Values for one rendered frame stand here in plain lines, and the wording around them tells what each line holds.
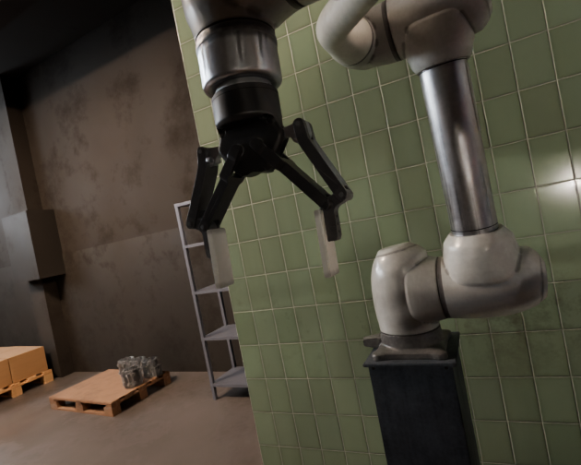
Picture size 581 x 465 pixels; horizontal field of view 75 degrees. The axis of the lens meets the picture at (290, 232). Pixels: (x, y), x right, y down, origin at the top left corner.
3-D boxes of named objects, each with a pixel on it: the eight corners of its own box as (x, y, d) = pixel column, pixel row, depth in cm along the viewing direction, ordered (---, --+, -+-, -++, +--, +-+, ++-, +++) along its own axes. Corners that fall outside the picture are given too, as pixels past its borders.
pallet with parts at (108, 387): (174, 380, 406) (169, 352, 406) (115, 417, 339) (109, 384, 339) (109, 379, 454) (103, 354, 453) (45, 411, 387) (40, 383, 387)
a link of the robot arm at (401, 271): (386, 317, 111) (373, 244, 111) (453, 315, 103) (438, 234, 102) (371, 337, 97) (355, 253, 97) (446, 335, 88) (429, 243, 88)
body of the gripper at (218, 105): (291, 89, 44) (304, 168, 44) (231, 110, 48) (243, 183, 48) (260, 69, 37) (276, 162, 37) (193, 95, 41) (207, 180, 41)
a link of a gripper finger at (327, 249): (323, 209, 41) (329, 208, 41) (333, 273, 41) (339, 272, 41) (313, 210, 39) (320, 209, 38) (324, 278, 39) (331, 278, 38)
